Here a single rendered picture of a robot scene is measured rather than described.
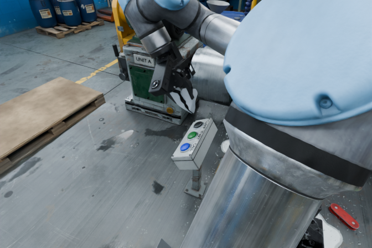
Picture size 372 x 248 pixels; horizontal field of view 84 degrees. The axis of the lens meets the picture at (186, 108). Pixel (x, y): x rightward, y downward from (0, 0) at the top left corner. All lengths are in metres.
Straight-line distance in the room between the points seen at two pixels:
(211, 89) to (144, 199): 0.49
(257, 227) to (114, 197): 0.71
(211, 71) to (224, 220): 0.72
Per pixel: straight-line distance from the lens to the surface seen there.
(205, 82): 0.86
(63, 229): 0.86
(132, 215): 0.80
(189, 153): 0.56
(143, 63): 0.94
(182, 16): 0.51
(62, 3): 5.38
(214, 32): 0.47
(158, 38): 0.56
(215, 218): 0.19
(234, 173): 0.18
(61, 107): 2.60
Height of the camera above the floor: 1.51
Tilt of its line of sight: 38 degrees down
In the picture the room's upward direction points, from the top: straight up
